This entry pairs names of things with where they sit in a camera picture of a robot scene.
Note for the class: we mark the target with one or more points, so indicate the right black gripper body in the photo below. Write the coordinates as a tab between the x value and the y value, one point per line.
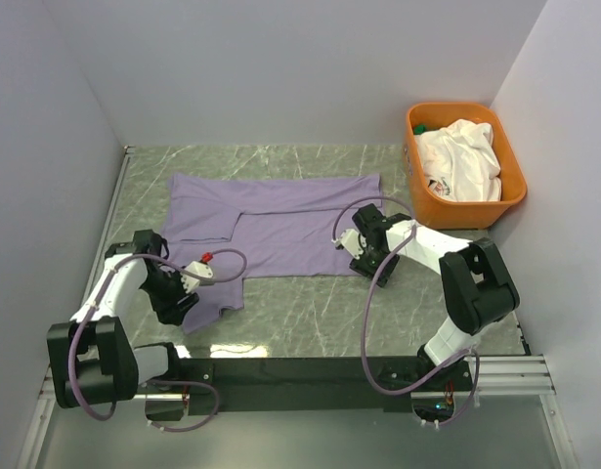
368	263

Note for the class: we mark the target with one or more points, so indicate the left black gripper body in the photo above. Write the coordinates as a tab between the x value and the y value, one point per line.
164	290

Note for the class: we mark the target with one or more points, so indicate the purple t shirt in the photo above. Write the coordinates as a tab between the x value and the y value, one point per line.
283	227

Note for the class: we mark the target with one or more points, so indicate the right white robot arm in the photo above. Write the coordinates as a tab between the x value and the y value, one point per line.
477	287

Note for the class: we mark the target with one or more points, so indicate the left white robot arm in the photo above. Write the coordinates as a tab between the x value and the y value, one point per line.
91	351

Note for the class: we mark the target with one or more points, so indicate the black mounting base bar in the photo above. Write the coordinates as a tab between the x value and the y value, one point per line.
289	384

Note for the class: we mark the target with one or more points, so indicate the orange plastic basket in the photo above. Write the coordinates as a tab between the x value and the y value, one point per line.
440	214

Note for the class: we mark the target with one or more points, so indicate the white t shirt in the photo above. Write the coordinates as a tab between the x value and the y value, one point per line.
458	162

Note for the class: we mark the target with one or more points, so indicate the green object in basket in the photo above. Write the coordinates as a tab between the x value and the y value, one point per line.
419	129

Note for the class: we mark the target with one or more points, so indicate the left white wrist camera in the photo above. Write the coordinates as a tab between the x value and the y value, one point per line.
197	273

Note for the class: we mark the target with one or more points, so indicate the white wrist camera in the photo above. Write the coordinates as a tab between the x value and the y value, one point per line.
197	273
351	241

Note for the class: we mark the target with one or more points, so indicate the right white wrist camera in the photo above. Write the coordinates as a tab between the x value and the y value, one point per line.
351	241

